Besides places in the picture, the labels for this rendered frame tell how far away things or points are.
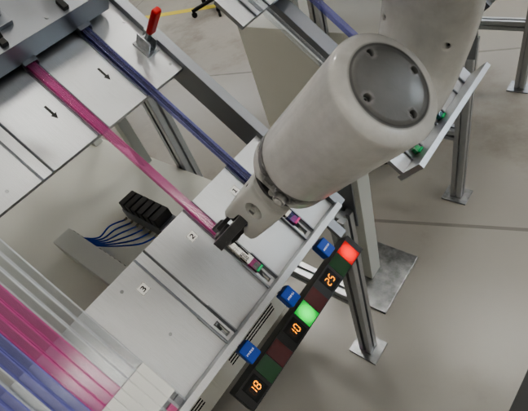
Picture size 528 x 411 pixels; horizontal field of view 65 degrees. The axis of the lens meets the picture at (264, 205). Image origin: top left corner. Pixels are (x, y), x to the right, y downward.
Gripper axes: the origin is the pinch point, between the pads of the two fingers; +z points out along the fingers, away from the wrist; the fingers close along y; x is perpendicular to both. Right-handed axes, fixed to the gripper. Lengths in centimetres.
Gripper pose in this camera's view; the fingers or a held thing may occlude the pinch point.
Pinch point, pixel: (244, 209)
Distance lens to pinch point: 55.1
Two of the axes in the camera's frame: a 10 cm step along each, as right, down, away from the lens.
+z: -3.4, 2.6, 9.0
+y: 5.8, -7.0, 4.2
